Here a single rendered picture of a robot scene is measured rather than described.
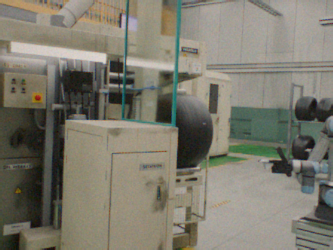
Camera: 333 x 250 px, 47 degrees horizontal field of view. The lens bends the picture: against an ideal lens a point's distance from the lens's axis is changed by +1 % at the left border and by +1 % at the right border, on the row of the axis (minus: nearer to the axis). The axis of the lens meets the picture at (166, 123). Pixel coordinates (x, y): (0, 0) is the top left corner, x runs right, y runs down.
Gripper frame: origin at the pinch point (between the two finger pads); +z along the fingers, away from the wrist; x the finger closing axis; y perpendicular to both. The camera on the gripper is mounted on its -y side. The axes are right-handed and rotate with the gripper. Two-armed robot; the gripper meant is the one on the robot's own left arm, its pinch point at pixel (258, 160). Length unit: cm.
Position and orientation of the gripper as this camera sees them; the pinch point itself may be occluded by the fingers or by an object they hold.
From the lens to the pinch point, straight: 242.3
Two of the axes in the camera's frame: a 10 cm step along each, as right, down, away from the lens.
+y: -0.7, 9.9, -0.8
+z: -9.8, -0.6, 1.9
